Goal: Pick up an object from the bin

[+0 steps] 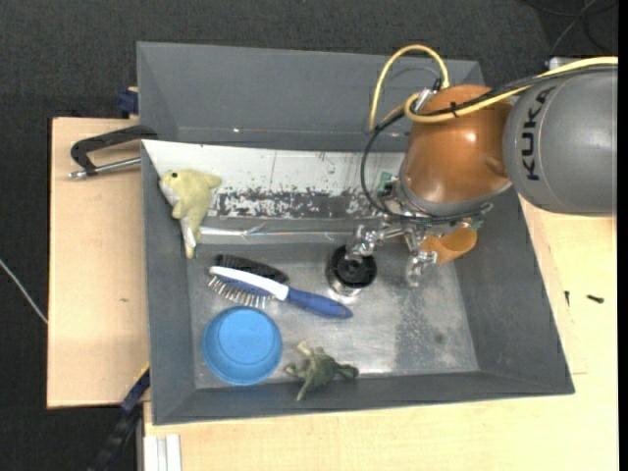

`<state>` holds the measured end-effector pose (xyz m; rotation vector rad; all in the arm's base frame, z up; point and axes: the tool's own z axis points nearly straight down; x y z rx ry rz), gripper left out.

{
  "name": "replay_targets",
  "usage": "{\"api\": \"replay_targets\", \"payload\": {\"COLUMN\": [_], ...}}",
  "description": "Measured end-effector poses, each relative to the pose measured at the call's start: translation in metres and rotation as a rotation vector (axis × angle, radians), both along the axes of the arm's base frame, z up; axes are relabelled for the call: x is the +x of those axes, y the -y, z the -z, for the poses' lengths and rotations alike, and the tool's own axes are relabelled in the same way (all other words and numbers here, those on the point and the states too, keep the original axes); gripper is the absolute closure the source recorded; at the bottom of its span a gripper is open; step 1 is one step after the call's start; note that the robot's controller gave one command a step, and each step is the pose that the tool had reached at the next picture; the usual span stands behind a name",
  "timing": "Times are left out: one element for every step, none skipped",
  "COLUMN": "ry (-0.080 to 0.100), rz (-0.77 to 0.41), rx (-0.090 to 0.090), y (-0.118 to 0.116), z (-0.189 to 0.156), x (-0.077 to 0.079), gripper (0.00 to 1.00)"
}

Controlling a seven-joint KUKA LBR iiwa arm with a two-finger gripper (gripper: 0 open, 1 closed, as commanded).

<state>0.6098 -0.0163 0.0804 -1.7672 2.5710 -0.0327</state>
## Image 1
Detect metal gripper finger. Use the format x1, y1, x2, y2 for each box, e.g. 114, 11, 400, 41
348, 225, 384, 270
404, 248, 438, 289

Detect clear jar with black lid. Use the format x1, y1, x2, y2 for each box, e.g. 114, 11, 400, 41
325, 244, 380, 299

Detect orange cup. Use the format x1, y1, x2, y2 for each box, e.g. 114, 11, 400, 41
419, 227, 478, 266

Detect blue and white hairbrush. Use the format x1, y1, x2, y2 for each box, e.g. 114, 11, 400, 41
207, 265, 354, 320

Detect black hairbrush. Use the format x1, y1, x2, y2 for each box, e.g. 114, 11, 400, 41
214, 253, 290, 285

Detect green toy dinosaur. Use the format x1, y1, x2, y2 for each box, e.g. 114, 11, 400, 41
284, 340, 361, 402

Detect blue bowl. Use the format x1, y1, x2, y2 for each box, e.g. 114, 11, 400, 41
201, 305, 285, 387

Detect grey metal bin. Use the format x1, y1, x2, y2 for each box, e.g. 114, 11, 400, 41
135, 40, 576, 426

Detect yellow plush toy animal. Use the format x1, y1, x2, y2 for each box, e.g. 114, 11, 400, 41
158, 168, 224, 260

